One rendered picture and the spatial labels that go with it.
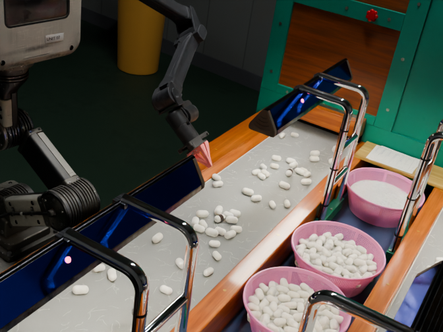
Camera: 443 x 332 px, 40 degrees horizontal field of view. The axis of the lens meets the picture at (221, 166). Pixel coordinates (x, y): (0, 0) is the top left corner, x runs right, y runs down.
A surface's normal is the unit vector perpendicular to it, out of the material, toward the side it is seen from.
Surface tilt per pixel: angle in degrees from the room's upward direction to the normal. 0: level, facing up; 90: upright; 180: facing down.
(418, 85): 90
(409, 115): 90
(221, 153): 0
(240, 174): 0
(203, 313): 0
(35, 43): 90
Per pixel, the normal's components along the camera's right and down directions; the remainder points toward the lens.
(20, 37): 0.79, 0.40
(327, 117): -0.51, 0.36
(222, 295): 0.14, -0.87
